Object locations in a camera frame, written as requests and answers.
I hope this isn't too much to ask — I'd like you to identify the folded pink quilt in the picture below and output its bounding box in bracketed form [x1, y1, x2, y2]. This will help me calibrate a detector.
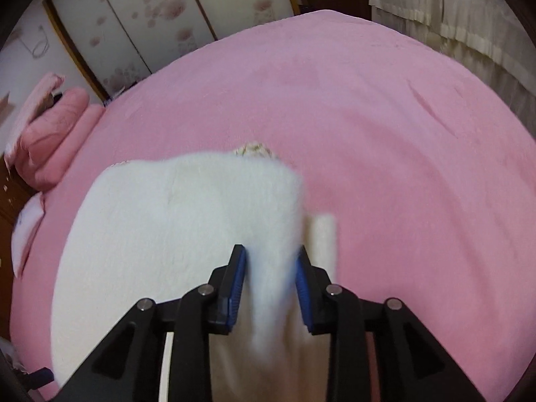
[17, 88, 105, 191]

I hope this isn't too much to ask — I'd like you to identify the white printed pillow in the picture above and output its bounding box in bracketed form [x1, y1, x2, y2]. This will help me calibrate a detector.
[12, 195, 46, 278]

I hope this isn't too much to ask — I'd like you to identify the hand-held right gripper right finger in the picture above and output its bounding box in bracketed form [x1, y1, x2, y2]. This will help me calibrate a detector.
[295, 246, 488, 402]

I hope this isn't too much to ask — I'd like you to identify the cream knit cardigan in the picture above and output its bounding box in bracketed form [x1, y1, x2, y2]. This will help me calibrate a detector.
[50, 142, 338, 402]

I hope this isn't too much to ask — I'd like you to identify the wire wall hanger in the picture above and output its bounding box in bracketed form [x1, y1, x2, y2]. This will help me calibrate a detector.
[19, 23, 53, 59]

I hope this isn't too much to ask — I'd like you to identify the floral sliding-door wardrobe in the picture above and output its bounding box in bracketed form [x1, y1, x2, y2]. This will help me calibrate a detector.
[44, 0, 302, 103]

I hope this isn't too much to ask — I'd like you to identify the pink bed blanket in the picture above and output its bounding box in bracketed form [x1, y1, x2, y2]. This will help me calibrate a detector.
[8, 8, 536, 402]

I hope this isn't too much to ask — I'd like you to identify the pink pillow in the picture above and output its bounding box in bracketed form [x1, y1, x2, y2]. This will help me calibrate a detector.
[3, 72, 65, 164]

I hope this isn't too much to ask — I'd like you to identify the brown wooden nightstand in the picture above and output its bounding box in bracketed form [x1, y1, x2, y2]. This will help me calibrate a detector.
[0, 153, 36, 239]

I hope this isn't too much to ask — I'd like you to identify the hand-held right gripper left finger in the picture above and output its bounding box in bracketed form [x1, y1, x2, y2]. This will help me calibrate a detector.
[50, 244, 248, 402]

